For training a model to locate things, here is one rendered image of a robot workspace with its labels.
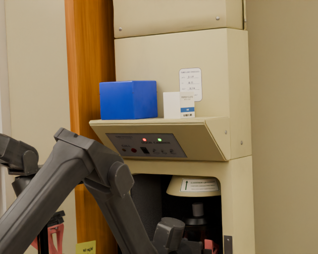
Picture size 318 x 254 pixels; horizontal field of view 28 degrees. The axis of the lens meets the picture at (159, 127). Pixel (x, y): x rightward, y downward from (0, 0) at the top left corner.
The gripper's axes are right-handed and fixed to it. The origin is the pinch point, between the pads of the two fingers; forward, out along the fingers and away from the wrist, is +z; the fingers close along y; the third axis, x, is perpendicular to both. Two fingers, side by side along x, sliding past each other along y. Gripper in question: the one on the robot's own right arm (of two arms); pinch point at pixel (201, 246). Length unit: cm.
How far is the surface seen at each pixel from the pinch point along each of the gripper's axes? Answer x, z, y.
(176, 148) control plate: -25.9, -15.3, -3.3
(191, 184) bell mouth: -16.8, -7.0, -2.1
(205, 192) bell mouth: -14.7, -6.3, -5.4
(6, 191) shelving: -6, 29, 102
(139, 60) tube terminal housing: -47.4, -10.5, 9.8
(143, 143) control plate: -27.3, -16.8, 4.8
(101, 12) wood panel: -61, -9, 22
